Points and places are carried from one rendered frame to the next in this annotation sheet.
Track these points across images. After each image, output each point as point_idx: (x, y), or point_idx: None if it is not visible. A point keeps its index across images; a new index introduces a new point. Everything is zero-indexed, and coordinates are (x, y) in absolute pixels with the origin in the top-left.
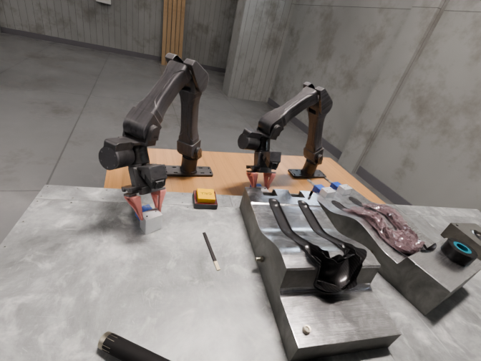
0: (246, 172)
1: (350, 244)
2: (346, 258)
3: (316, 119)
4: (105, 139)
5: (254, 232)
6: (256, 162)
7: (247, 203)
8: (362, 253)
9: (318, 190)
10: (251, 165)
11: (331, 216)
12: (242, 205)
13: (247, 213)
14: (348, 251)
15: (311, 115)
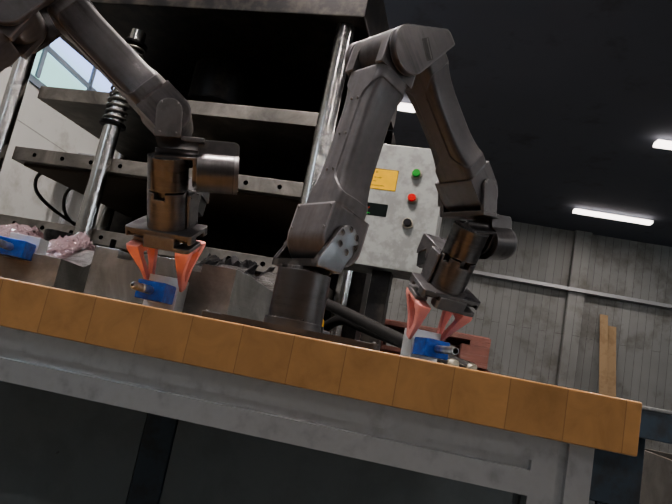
0: (190, 255)
1: (204, 259)
2: (240, 261)
3: (10, 65)
4: (510, 217)
5: (266, 309)
6: (196, 216)
7: (247, 289)
8: (212, 257)
9: (33, 248)
10: (206, 228)
11: (85, 275)
12: (233, 310)
13: (249, 305)
14: (226, 258)
15: (8, 52)
